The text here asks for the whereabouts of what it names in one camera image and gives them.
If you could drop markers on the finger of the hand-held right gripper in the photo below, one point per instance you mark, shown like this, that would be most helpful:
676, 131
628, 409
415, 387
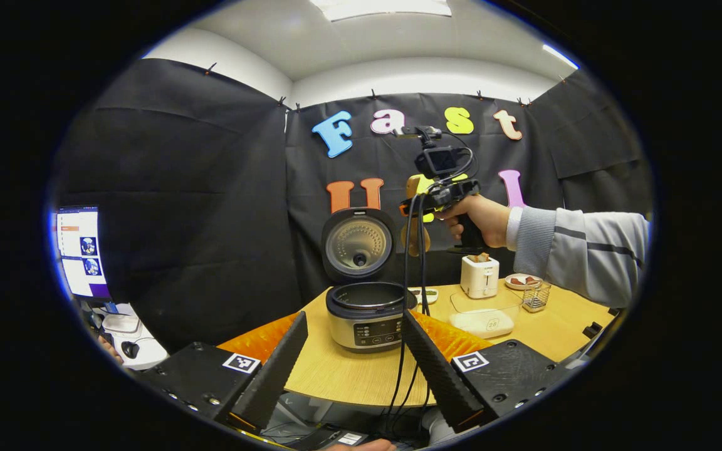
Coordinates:
442, 195

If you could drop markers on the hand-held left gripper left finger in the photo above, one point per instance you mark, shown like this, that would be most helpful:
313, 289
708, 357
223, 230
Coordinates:
273, 376

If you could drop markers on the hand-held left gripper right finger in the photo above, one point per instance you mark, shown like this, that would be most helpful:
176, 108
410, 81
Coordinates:
439, 376

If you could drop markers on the wooden spoon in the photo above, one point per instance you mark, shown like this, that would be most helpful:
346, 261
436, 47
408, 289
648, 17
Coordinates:
412, 239

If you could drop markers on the grey silver rice cooker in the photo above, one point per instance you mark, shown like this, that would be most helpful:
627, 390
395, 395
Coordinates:
367, 319

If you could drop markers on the clear plastic container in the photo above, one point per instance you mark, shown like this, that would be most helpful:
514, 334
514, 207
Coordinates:
461, 300

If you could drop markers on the small white sauce tray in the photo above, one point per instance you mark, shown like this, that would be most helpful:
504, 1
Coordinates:
427, 294

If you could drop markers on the white toaster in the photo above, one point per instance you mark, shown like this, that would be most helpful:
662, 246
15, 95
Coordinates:
480, 279

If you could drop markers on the white round plate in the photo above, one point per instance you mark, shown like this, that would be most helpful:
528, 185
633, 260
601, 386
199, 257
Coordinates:
524, 287

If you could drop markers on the white desktop device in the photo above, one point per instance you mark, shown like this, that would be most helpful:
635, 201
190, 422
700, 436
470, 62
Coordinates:
138, 344

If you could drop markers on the black table clamp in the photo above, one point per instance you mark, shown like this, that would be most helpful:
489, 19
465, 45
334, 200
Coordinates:
591, 329

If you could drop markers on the large ceiling light panel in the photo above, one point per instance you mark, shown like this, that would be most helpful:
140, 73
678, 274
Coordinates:
380, 7

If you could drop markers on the black backdrop cloth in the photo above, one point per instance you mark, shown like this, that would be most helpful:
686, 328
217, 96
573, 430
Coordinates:
198, 207

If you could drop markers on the computer monitor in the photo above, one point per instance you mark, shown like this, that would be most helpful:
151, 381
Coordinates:
82, 250

